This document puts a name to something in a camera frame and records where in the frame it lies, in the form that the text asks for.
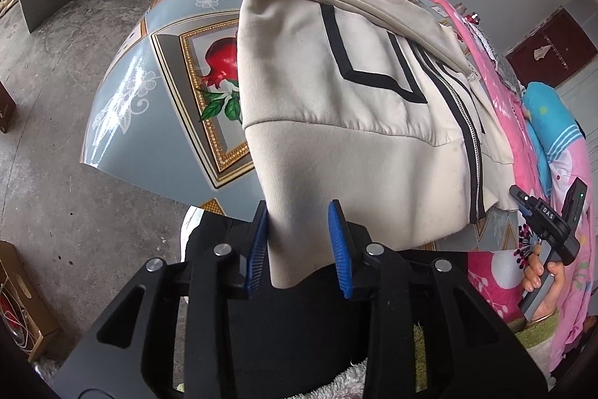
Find brown wooden box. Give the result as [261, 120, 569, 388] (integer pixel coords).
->
[0, 81, 16, 133]

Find cream zip jacket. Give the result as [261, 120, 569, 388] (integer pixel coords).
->
[236, 0, 521, 290]

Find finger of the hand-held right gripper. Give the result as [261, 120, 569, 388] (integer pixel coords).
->
[509, 185, 545, 217]

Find blue pillow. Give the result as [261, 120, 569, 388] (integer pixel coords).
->
[521, 81, 587, 194]

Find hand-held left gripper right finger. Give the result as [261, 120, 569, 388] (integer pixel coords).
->
[327, 199, 547, 399]

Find person's right forearm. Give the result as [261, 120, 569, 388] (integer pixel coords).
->
[503, 310, 561, 353]

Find cardboard box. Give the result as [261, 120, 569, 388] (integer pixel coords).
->
[0, 240, 61, 363]

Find silver sequined cloth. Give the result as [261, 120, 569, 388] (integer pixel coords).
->
[477, 25, 524, 91]

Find patterned grey tablecloth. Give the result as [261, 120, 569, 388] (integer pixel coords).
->
[79, 0, 519, 250]

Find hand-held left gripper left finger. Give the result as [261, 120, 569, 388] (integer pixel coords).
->
[56, 200, 270, 399]

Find black pants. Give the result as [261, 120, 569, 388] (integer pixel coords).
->
[180, 207, 468, 399]

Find dark red door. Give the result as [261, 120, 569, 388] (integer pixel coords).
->
[507, 6, 598, 89]

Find person's right hand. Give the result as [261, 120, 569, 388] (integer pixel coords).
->
[522, 244, 568, 321]

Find pink floral blanket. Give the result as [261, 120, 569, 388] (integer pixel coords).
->
[420, 0, 598, 381]

